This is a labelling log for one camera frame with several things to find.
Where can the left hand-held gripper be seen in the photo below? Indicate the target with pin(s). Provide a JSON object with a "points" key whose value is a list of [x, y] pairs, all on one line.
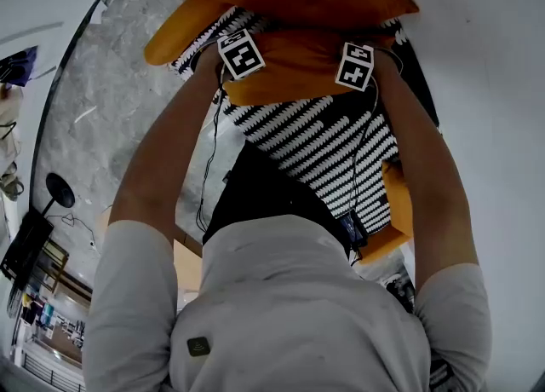
{"points": [[240, 55]]}

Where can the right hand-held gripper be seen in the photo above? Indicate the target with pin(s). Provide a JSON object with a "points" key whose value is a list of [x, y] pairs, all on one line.
{"points": [[355, 68]]}

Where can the black white patterned sofa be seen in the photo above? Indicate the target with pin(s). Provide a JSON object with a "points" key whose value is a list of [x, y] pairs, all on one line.
{"points": [[323, 147]]}

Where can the person's right forearm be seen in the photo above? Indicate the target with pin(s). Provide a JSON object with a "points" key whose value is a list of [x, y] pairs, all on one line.
{"points": [[434, 194]]}

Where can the person's left forearm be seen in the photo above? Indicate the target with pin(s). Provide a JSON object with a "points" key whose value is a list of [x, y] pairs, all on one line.
{"points": [[162, 160]]}

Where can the person's black trousers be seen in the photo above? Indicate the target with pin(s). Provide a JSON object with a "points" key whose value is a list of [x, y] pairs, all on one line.
{"points": [[264, 198]]}

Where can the black controller box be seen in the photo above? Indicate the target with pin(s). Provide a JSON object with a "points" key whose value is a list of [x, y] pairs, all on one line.
{"points": [[353, 228]]}

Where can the light wooden table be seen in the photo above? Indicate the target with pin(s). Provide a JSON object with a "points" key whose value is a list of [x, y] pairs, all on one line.
{"points": [[187, 266]]}

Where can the purple bag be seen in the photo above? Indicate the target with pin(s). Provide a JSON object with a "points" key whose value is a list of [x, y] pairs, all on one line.
{"points": [[19, 66]]}

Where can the black round stand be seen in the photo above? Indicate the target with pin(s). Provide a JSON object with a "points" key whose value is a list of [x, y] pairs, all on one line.
{"points": [[60, 190]]}

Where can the beige cloth bag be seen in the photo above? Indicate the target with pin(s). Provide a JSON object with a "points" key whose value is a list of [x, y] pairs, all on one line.
{"points": [[8, 117]]}

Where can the person's white shirt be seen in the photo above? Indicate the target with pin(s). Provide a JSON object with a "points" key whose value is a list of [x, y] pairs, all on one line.
{"points": [[298, 318]]}

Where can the black metal rack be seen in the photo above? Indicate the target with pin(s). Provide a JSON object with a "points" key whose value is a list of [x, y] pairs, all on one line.
{"points": [[25, 245]]}

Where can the small dark square badge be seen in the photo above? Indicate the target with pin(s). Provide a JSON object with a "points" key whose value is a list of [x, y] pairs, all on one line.
{"points": [[199, 345]]}

